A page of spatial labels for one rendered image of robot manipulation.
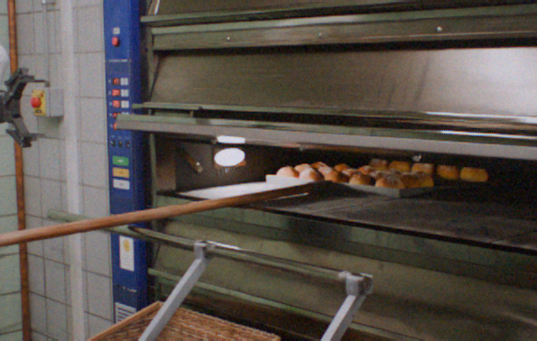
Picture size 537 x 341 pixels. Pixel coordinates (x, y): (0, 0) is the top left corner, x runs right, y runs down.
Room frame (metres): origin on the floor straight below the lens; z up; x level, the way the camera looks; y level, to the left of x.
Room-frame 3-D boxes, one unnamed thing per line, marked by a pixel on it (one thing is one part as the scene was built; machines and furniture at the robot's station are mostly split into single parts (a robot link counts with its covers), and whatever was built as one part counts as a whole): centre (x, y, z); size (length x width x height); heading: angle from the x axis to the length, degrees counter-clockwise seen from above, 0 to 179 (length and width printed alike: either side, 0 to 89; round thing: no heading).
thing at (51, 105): (3.29, 0.78, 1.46); 0.10 x 0.07 x 0.10; 42
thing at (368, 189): (3.05, -0.32, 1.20); 0.55 x 0.36 x 0.03; 46
